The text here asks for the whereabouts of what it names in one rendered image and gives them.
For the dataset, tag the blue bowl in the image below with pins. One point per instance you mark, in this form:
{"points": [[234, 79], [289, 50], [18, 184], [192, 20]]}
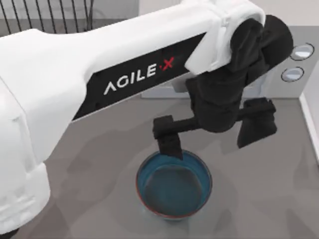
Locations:
{"points": [[174, 189]]}

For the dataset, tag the round microwave knob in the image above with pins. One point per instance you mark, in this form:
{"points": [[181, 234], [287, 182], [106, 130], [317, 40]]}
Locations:
{"points": [[292, 74], [302, 51]]}

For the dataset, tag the pale microwave oven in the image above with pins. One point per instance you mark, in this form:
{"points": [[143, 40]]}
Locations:
{"points": [[286, 87]]}

